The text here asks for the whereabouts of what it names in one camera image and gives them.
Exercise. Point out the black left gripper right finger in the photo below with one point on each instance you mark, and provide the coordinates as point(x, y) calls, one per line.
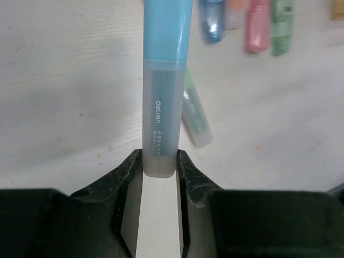
point(214, 222)

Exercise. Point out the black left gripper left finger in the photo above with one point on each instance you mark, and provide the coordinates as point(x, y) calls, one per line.
point(99, 220)

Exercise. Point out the green highlighter pen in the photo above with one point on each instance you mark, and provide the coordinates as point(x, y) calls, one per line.
point(193, 115)

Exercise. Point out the blue highlighter pen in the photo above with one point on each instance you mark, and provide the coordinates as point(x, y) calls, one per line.
point(165, 51)

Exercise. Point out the amber transparent tray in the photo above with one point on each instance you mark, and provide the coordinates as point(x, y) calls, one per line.
point(337, 9)

